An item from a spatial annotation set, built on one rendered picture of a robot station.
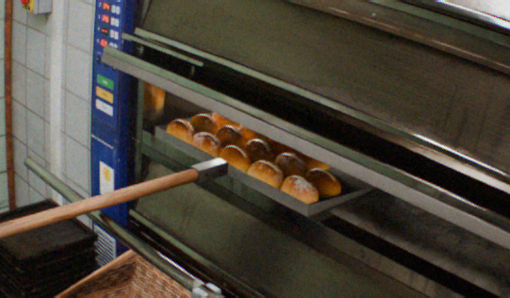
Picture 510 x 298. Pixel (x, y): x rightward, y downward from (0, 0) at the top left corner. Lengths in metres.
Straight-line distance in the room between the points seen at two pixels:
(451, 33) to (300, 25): 0.39
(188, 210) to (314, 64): 0.62
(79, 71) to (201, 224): 0.66
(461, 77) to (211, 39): 0.66
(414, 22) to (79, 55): 1.22
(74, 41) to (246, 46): 0.79
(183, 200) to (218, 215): 0.13
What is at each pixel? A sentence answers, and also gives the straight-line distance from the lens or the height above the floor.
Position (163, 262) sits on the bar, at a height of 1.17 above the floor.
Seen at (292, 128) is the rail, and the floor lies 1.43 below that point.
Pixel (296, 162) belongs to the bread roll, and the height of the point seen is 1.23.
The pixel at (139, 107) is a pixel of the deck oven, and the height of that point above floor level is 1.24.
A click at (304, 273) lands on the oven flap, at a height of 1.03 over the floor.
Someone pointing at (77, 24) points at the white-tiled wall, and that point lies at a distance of 2.36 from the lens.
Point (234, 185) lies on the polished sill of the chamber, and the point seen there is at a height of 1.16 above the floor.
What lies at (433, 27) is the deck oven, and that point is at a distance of 1.42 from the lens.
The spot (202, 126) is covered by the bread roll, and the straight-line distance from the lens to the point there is 2.06.
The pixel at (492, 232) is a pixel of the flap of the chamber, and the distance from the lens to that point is 1.25.
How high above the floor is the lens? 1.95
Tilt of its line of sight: 22 degrees down
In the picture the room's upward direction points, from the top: 5 degrees clockwise
